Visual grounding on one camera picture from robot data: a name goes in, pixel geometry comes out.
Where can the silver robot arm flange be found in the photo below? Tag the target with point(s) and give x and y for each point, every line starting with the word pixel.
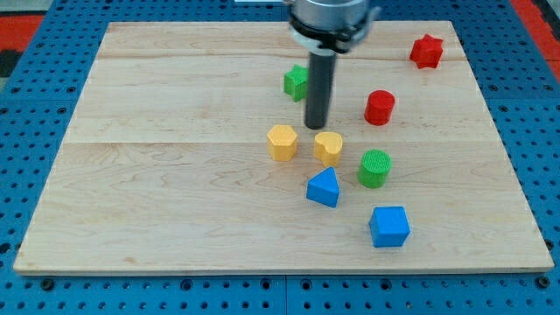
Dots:
pixel 326 27

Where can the yellow hexagon block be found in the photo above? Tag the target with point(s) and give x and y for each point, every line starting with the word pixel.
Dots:
pixel 282 142

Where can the wooden board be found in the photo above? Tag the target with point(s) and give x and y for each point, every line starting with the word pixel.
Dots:
pixel 164 168

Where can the yellow heart block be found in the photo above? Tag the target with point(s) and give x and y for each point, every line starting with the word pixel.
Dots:
pixel 328 147

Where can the blue triangle block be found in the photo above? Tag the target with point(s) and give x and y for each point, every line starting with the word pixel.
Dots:
pixel 324 188

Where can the green star block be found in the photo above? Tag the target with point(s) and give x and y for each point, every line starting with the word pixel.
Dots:
pixel 295 83

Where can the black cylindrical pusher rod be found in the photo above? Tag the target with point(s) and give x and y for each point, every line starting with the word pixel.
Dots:
pixel 319 90

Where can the green cylinder block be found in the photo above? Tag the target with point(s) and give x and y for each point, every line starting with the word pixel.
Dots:
pixel 374 168

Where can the red cylinder block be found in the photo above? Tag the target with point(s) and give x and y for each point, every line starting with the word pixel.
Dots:
pixel 380 104

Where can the blue cube block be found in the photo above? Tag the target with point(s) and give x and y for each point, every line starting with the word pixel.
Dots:
pixel 389 226

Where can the red star block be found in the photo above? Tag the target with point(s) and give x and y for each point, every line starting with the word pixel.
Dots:
pixel 427 51

